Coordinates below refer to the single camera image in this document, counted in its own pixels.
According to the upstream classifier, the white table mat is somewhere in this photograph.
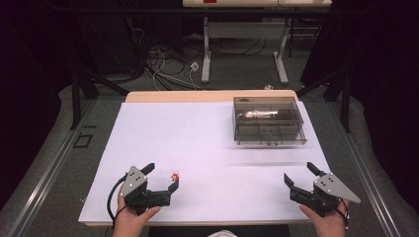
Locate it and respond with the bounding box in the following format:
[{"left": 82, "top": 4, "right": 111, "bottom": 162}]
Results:
[{"left": 78, "top": 101, "right": 332, "bottom": 225}]

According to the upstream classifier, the transparent grey drawer box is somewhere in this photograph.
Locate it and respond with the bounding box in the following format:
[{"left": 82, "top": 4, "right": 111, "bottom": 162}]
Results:
[{"left": 232, "top": 96, "right": 308, "bottom": 147}]

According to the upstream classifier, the person's right hand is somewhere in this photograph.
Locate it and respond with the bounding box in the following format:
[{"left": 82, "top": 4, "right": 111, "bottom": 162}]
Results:
[{"left": 298, "top": 197, "right": 350, "bottom": 237}]

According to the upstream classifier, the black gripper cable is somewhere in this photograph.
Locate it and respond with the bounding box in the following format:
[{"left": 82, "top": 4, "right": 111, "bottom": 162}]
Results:
[
  {"left": 106, "top": 175, "right": 128, "bottom": 229},
  {"left": 335, "top": 197, "right": 351, "bottom": 231}
]

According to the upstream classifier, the black curtain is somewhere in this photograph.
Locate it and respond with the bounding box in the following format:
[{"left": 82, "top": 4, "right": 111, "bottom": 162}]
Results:
[
  {"left": 0, "top": 0, "right": 149, "bottom": 211},
  {"left": 299, "top": 0, "right": 419, "bottom": 205}
]

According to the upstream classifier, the person's white clothing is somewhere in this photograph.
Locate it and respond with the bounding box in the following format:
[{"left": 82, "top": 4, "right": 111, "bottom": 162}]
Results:
[{"left": 207, "top": 229, "right": 239, "bottom": 237}]

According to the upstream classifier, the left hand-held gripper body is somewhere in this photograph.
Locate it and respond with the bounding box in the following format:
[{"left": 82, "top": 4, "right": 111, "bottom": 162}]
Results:
[{"left": 119, "top": 165, "right": 173, "bottom": 217}]

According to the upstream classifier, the person's left hand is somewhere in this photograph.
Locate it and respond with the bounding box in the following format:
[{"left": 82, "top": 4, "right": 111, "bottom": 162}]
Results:
[{"left": 112, "top": 193, "right": 162, "bottom": 237}]

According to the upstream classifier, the bundle of floor cables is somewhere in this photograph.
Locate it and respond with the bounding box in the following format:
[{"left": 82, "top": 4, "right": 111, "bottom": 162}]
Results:
[{"left": 131, "top": 19, "right": 269, "bottom": 92}]

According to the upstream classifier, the aluminium floor rail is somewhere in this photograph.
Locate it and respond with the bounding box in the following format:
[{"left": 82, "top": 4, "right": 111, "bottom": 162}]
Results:
[
  {"left": 5, "top": 98, "right": 97, "bottom": 237},
  {"left": 329, "top": 98, "right": 403, "bottom": 237}
]

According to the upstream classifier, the white metal frame desk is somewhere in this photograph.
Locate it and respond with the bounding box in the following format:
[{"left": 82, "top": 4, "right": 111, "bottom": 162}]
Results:
[{"left": 182, "top": 0, "right": 334, "bottom": 85}]

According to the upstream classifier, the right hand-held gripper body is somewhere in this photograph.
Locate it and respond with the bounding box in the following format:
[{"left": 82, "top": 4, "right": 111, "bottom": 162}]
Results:
[{"left": 289, "top": 172, "right": 362, "bottom": 218}]

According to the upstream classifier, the black metal stand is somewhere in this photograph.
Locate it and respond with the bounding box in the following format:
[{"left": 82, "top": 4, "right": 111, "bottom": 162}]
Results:
[
  {"left": 295, "top": 62, "right": 353, "bottom": 134},
  {"left": 69, "top": 62, "right": 130, "bottom": 131}
]

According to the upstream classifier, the light wooden table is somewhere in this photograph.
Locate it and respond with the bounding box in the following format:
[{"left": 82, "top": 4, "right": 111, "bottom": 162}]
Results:
[{"left": 78, "top": 89, "right": 332, "bottom": 229}]

